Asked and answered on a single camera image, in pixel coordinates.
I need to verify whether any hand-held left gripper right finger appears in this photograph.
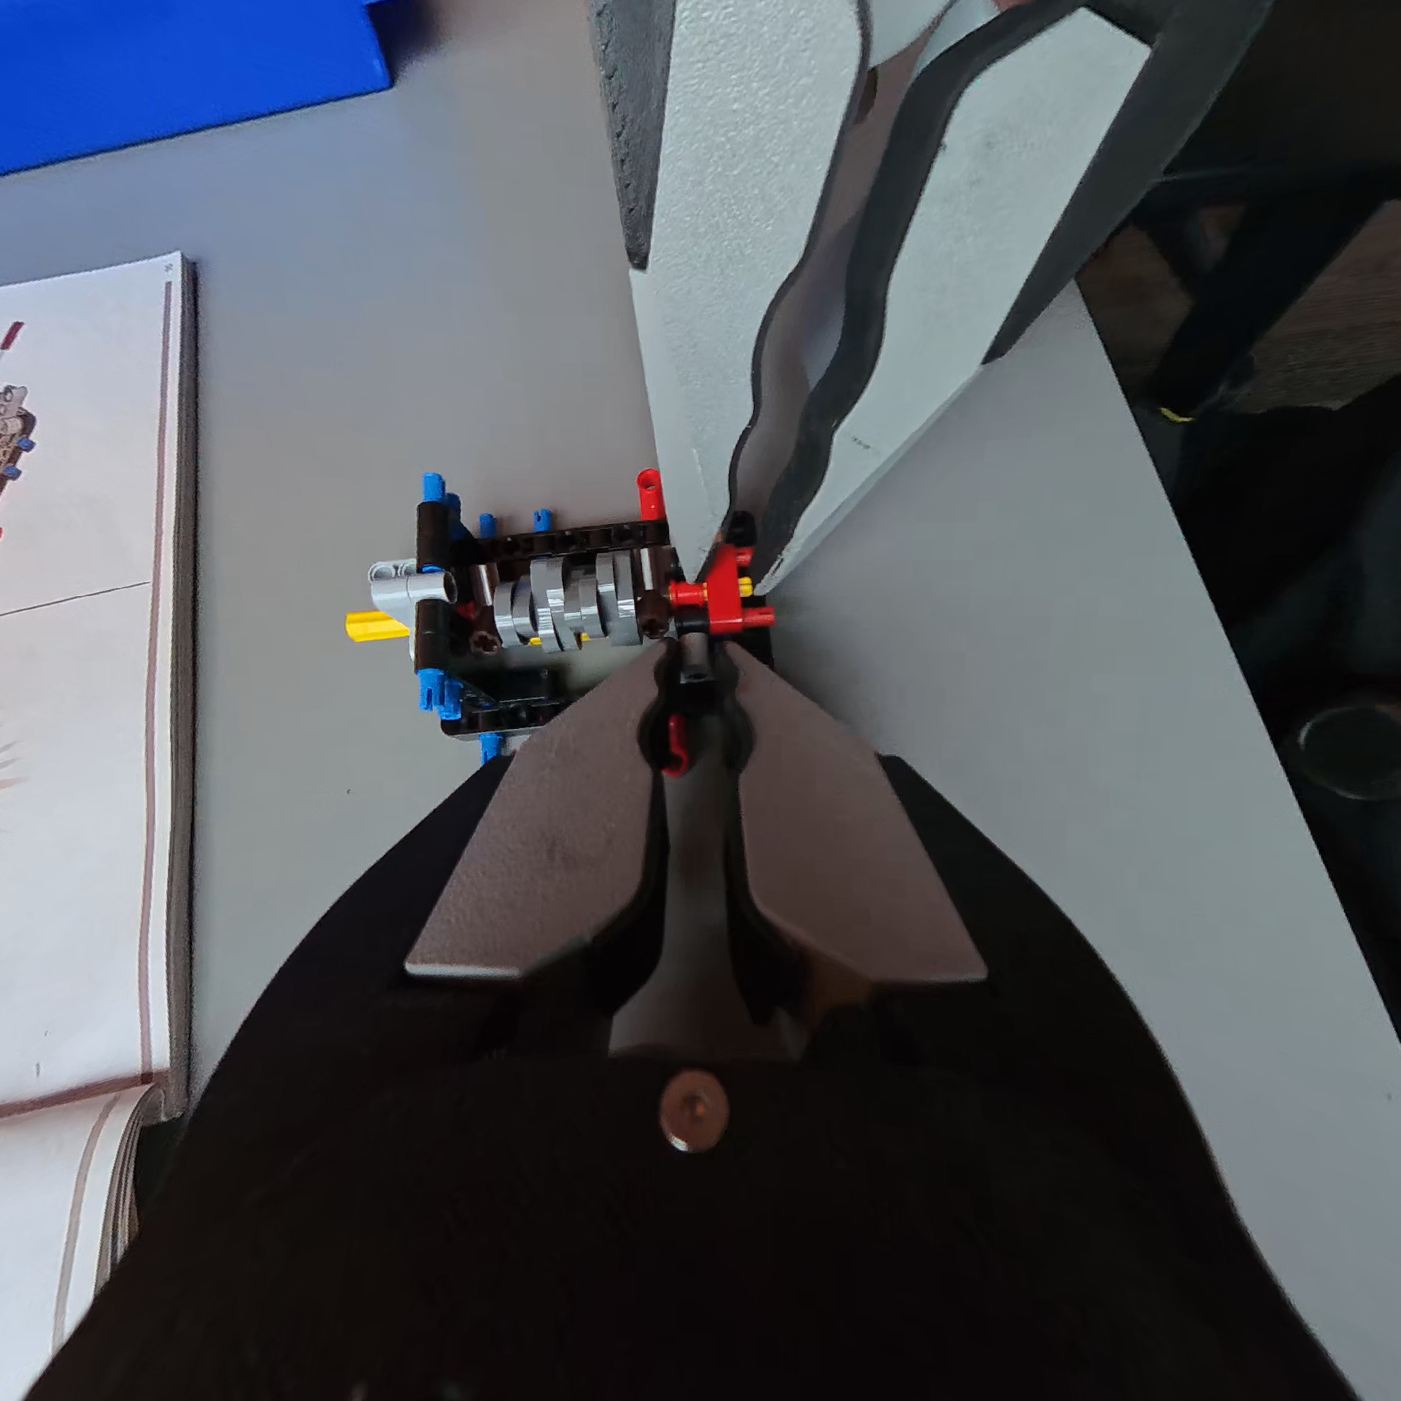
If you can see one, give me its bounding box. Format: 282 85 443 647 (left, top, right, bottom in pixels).
723 645 990 1024

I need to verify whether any blue plastic bin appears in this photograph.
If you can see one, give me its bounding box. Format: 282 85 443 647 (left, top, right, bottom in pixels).
0 0 395 179

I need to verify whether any lego instruction booklet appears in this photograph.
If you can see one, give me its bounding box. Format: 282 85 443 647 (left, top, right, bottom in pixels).
0 255 201 1363

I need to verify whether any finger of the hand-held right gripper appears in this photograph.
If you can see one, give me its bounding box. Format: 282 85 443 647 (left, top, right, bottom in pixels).
756 5 1156 592
630 0 874 572

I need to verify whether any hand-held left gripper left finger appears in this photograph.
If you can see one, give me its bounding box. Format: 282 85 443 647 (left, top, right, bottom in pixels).
406 640 674 1007

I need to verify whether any black lego frame assembly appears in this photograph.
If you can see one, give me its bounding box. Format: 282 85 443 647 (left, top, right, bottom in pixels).
345 470 782 782

